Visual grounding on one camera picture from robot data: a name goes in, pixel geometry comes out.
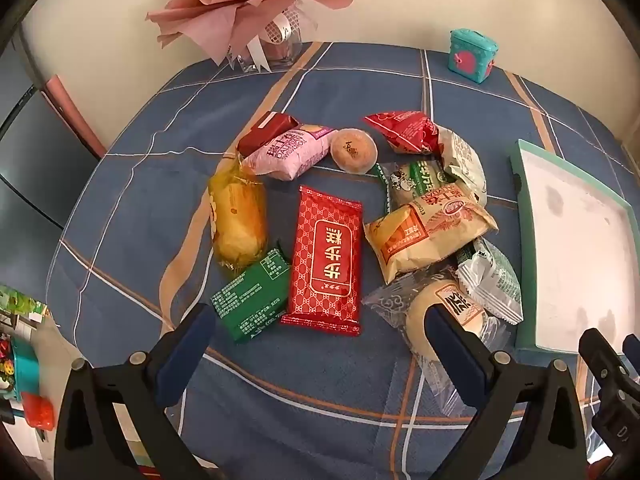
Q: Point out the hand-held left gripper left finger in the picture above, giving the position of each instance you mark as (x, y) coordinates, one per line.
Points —
(185, 345)

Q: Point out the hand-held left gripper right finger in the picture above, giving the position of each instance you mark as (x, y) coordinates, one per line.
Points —
(455, 345)

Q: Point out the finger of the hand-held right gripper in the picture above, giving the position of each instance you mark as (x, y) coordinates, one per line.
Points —
(634, 355)
(602, 365)

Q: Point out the white bun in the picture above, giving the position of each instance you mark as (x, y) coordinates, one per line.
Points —
(415, 320)

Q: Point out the white packet with green speckles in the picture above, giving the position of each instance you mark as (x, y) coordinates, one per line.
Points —
(490, 275)

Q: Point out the dark green snack packet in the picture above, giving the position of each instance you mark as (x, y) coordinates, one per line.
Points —
(250, 300)

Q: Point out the orange and beige snack packet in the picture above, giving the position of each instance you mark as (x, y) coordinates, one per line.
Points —
(430, 230)

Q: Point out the teal cardboard tray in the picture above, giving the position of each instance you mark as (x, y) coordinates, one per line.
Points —
(570, 240)

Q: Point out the yellow cake packet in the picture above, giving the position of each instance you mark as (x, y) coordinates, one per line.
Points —
(240, 220)

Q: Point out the large red packet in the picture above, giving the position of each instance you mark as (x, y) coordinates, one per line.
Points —
(325, 260)

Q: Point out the green and white striped packet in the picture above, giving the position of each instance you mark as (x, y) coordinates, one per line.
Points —
(415, 182)

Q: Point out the cream white snack packet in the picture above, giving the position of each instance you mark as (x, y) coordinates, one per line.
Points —
(465, 160)

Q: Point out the pink snack packet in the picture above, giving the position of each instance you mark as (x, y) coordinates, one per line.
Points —
(287, 157)

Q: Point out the round pastry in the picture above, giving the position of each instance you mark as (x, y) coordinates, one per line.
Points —
(352, 150)

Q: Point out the red plastic toy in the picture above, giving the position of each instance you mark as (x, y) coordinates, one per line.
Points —
(37, 410)

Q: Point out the teal plastic toy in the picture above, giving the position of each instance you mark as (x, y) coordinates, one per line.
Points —
(25, 367)

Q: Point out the green printed box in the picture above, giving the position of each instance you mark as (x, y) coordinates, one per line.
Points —
(20, 307)

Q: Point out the red puffed snack packet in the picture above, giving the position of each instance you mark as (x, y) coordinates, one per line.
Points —
(405, 132)

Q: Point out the small maroon snack packet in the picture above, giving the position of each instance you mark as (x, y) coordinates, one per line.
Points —
(265, 132)

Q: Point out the grey refrigerator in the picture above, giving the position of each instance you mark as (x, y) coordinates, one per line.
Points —
(30, 160)

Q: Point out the pink board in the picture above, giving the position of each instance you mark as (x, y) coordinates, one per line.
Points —
(70, 115)

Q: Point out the blue plaid tablecloth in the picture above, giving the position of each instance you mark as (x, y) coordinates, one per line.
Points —
(350, 85)

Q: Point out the teal toy box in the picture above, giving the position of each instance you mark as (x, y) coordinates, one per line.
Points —
(470, 55)

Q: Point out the clear square glass vase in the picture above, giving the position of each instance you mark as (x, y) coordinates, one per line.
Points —
(285, 50)

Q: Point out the pink paper flower bouquet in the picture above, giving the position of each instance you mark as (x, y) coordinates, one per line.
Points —
(240, 10)

